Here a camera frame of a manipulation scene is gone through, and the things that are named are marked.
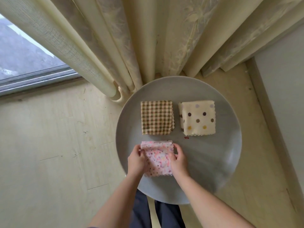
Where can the person's right forearm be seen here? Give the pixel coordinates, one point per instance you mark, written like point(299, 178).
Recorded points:
point(213, 204)

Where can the cream polka dot cloths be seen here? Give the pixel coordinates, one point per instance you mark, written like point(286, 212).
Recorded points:
point(198, 117)

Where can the person's black trouser leg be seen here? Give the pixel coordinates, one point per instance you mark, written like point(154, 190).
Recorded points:
point(170, 216)
point(140, 211)

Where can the person's right hand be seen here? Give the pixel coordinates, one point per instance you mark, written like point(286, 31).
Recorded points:
point(179, 163)

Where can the person's left hand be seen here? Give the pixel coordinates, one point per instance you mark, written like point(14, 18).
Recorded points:
point(136, 162)

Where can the white bundled curtain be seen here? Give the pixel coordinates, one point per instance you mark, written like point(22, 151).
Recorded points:
point(156, 35)

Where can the white round table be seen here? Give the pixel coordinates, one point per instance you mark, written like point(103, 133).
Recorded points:
point(213, 159)

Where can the person's left forearm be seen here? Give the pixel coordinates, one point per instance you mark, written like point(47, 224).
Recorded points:
point(116, 204)

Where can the brown checked cloth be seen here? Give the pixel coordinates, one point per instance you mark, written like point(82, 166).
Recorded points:
point(157, 117)

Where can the pink floral cloth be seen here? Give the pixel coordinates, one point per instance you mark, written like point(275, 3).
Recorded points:
point(159, 159)

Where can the white sliding door frame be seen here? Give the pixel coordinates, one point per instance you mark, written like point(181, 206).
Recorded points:
point(38, 79)

